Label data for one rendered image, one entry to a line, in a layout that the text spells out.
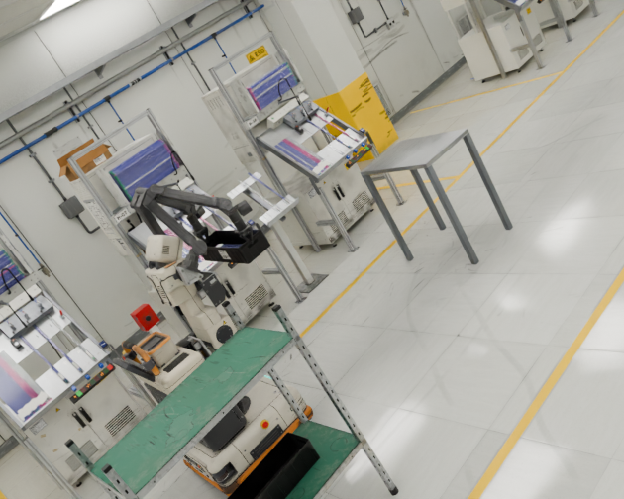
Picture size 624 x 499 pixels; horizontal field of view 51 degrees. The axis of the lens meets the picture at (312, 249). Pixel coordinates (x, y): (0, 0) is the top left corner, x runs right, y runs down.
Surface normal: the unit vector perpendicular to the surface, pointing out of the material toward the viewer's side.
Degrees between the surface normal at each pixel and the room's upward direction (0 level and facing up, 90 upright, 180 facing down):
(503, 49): 90
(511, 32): 90
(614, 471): 0
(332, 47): 90
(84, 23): 90
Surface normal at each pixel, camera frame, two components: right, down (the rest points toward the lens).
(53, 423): 0.60, -0.03
